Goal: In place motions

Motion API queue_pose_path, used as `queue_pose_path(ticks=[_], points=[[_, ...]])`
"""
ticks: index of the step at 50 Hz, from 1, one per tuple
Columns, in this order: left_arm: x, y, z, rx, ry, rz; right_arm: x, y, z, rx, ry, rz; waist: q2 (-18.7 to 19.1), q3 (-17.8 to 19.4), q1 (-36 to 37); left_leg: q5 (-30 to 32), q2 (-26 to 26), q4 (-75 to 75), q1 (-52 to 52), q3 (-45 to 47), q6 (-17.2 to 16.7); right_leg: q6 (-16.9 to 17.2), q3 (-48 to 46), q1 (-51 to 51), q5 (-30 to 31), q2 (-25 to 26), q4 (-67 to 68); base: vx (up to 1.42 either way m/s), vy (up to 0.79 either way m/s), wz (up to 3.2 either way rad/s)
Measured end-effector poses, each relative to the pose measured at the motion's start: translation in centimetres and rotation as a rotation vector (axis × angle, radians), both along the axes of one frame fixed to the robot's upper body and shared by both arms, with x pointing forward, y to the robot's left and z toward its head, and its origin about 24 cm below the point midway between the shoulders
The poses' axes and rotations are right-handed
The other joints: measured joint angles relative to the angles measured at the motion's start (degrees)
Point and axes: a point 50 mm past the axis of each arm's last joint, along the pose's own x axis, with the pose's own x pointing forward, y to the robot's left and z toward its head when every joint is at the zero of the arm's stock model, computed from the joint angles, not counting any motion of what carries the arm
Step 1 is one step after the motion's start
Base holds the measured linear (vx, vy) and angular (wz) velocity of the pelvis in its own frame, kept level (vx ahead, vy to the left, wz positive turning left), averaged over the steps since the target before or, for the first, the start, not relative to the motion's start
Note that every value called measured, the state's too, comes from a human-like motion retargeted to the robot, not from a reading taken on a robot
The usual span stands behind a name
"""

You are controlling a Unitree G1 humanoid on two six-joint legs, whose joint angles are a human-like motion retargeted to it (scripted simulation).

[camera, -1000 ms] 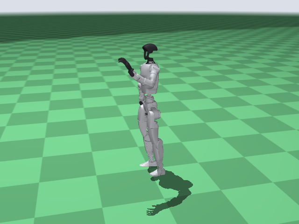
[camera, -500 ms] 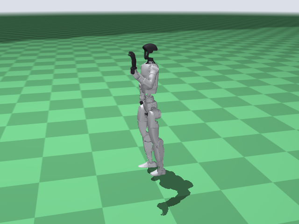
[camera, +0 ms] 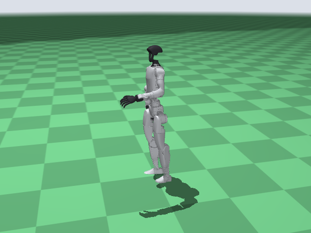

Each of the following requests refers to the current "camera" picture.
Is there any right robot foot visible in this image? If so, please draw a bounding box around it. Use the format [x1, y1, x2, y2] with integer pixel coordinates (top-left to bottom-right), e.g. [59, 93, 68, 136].
[144, 167, 163, 174]

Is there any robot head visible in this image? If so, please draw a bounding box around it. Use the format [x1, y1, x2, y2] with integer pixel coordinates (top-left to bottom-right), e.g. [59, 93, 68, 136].
[147, 45, 163, 66]

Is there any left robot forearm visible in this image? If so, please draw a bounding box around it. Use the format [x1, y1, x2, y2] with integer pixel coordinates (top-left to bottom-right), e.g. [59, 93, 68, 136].
[138, 89, 164, 101]

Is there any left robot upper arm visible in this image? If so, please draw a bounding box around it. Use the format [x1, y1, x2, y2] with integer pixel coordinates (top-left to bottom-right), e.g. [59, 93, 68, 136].
[155, 68, 165, 97]

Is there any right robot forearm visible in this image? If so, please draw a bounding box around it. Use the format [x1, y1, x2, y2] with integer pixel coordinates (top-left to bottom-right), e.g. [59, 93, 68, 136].
[145, 91, 151, 107]

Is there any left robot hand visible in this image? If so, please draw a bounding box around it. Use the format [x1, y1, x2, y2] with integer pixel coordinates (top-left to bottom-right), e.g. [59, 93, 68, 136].
[120, 95, 143, 108]

